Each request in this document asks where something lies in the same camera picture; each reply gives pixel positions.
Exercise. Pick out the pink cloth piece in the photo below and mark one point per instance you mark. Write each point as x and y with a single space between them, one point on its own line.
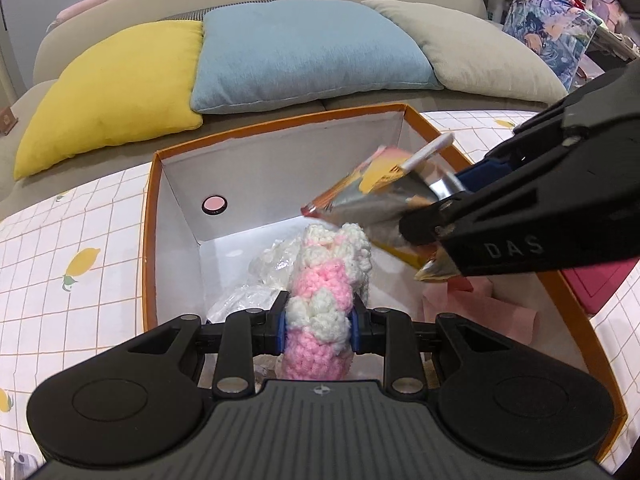
480 315

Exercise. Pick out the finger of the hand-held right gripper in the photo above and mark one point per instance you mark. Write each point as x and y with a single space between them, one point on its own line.
500 200
590 115

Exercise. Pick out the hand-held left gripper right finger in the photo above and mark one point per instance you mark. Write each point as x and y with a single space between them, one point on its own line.
356 332

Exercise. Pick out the yellow pink foil packet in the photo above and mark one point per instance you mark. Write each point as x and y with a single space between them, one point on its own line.
370 210

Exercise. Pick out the grey desk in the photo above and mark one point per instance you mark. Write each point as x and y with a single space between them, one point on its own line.
612 42

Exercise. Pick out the pink white crochet doll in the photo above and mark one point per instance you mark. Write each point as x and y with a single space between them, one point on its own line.
315 285

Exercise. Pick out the grey beige pillow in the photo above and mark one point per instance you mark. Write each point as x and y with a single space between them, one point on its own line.
475 55

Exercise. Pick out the clear plastic packet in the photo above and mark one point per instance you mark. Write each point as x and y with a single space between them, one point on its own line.
270 265

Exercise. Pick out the small brown stand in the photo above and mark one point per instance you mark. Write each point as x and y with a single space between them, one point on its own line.
6 121

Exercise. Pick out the yellow pillow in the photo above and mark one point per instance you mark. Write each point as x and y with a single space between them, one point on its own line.
110 90

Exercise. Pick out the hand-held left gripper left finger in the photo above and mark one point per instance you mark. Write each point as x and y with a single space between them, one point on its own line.
281 330

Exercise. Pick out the orange cardboard box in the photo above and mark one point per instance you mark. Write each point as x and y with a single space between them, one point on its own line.
250 175

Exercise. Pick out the red lidded clear box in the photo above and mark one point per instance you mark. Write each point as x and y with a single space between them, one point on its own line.
595 285

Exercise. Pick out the blue printed pillow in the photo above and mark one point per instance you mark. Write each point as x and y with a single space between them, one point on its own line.
550 30

